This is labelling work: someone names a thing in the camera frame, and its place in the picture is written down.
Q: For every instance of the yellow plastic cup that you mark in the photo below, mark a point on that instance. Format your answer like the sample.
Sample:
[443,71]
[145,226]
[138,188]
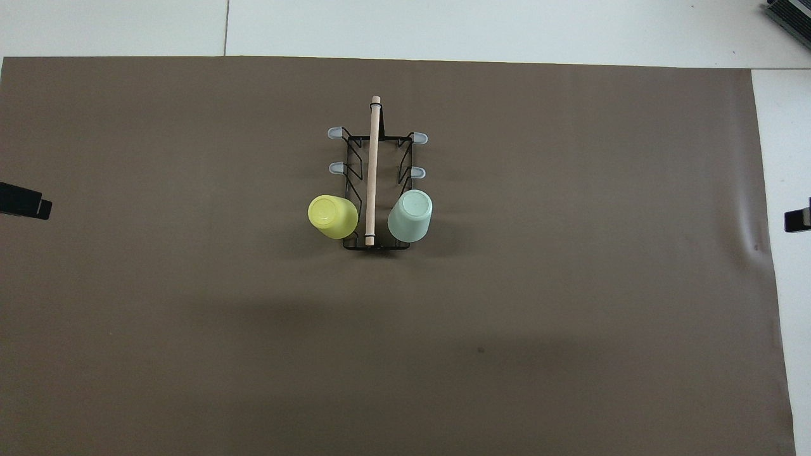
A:
[332,215]

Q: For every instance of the pale green plastic cup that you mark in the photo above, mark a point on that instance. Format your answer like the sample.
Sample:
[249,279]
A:
[410,215]

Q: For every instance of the dark grey laptop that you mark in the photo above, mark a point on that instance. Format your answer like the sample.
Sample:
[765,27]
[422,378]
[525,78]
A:
[792,12]

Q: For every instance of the brown table mat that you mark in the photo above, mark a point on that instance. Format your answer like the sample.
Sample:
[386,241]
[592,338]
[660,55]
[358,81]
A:
[190,329]

